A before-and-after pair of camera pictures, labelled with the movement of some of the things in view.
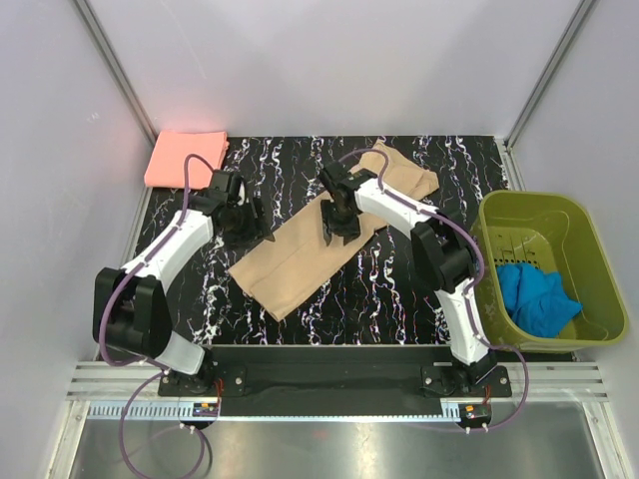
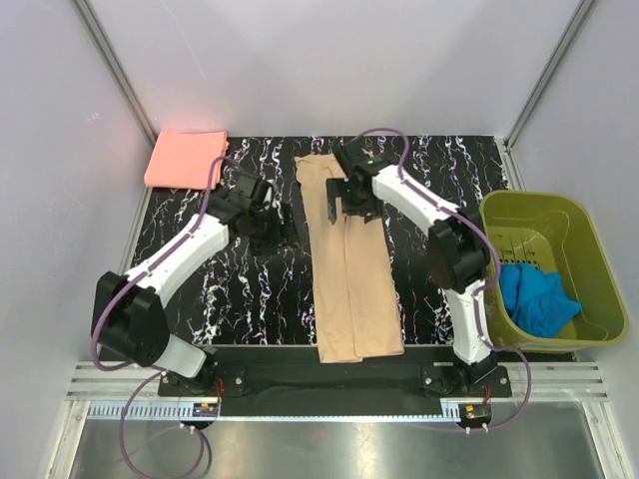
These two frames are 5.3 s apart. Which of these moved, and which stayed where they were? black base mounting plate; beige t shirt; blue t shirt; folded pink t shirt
Moved: beige t shirt
Stayed: folded pink t shirt; blue t shirt; black base mounting plate
